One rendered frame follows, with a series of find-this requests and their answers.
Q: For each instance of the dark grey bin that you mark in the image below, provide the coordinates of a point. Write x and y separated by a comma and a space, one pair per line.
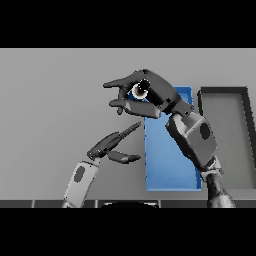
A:
226, 140

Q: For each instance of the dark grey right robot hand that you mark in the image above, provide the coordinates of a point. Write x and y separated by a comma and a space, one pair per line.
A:
160, 90

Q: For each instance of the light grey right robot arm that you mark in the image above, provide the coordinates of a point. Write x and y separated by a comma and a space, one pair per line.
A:
195, 140

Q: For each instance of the blue bin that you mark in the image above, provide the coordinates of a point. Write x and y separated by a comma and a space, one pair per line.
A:
170, 156

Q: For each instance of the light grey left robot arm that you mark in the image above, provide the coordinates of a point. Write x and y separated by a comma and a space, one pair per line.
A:
80, 181

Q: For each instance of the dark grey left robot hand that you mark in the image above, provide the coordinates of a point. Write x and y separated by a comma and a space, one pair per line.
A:
106, 143

